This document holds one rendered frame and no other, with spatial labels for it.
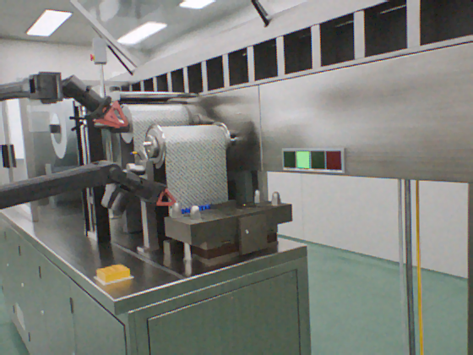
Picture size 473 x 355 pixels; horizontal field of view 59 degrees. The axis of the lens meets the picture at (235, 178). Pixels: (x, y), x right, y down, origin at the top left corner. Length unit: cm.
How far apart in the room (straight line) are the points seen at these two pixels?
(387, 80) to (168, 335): 86
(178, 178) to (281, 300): 51
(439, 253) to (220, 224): 280
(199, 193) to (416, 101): 74
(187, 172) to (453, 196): 265
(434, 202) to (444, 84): 275
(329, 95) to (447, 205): 259
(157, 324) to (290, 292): 47
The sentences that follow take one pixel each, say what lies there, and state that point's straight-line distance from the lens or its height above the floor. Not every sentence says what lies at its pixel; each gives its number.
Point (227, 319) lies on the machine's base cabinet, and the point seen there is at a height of 75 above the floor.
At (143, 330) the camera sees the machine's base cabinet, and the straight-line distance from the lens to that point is 113.
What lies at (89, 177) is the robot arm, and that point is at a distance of 122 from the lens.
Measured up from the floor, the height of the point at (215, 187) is 109.
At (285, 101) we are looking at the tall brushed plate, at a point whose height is 137.
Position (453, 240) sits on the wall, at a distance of 376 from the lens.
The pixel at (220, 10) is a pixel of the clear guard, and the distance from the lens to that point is 163.
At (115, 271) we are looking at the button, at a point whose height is 92.
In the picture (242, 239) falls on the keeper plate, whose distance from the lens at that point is 128.
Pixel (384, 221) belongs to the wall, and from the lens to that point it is 404.
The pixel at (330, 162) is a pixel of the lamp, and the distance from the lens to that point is 123.
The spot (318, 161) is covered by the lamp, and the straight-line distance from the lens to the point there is 126.
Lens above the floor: 128
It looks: 6 degrees down
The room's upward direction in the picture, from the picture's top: 3 degrees counter-clockwise
